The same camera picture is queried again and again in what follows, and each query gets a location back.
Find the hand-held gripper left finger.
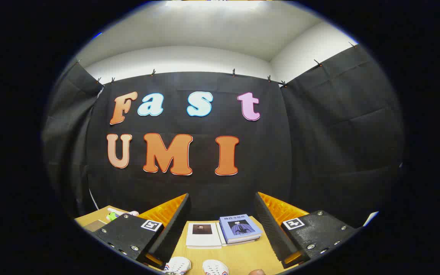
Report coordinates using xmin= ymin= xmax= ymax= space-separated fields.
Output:
xmin=92 ymin=193 xmax=192 ymax=270

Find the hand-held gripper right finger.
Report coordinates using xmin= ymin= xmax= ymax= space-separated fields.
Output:
xmin=254 ymin=192 xmax=360 ymax=270

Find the white shoe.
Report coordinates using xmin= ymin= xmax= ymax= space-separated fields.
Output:
xmin=164 ymin=257 xmax=192 ymax=275
xmin=202 ymin=260 xmax=230 ymax=275

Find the white book with portrait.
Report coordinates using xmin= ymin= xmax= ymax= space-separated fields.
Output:
xmin=186 ymin=222 xmax=222 ymax=249

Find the black backdrop cloth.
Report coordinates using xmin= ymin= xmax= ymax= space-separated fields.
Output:
xmin=41 ymin=44 xmax=406 ymax=230

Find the pink starfish plush toy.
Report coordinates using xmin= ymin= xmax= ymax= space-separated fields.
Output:
xmin=107 ymin=209 xmax=139 ymax=222

